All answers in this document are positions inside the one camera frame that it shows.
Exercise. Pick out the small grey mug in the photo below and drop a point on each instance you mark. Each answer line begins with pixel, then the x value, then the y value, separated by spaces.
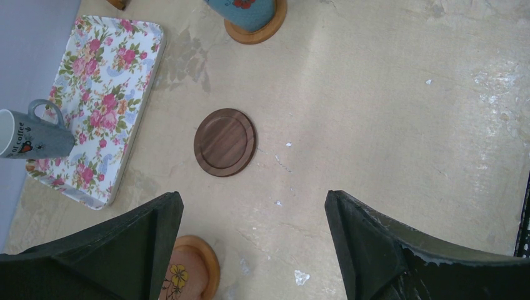
pixel 27 136

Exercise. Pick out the pink mug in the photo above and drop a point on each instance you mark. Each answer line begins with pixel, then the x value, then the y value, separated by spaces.
pixel 186 277

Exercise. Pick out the light wooden coaster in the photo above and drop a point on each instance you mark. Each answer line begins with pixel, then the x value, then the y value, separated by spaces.
pixel 207 255

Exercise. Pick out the blue mug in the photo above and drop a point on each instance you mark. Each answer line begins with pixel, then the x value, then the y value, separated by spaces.
pixel 249 15

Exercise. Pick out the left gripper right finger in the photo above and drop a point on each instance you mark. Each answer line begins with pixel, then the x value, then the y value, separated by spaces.
pixel 382 258

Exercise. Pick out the dark wooden coaster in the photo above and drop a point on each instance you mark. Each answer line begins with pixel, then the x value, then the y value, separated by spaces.
pixel 225 142

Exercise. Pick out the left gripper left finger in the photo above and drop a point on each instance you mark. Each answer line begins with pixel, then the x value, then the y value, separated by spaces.
pixel 125 257

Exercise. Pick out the orange coaster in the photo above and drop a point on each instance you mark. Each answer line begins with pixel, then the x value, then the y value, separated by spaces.
pixel 245 37

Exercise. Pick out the black aluminium base frame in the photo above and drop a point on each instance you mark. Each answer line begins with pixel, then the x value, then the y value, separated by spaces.
pixel 522 241

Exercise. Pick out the wooden rack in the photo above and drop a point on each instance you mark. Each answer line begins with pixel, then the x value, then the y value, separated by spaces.
pixel 118 4

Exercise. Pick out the floral tray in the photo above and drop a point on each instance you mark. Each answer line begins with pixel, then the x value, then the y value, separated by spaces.
pixel 101 89

